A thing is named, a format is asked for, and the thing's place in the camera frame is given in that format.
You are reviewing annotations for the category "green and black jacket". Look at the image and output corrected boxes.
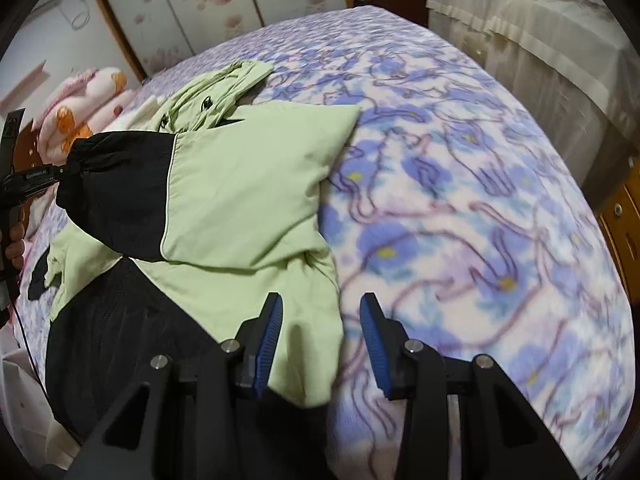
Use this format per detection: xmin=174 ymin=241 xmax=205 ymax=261
xmin=29 ymin=61 xmax=360 ymax=440

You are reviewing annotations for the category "left hand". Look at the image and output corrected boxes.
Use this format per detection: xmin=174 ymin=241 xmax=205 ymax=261
xmin=1 ymin=222 xmax=25 ymax=270

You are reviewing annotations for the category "white folded garment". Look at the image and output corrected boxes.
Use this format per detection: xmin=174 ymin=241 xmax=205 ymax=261
xmin=104 ymin=96 xmax=166 ymax=132

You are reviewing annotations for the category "blue floral fleece blanket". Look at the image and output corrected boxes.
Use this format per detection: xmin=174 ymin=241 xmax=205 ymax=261
xmin=19 ymin=4 xmax=637 ymax=480

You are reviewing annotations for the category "wooden drawer cabinet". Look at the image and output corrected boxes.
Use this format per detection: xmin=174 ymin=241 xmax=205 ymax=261
xmin=597 ymin=165 xmax=640 ymax=307

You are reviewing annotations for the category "beige cloth covered furniture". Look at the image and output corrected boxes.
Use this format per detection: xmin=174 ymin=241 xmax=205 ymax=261
xmin=426 ymin=0 xmax=639 ymax=208

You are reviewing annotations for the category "black cable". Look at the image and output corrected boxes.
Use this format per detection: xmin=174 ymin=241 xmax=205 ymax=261
xmin=6 ymin=278 xmax=57 ymax=411

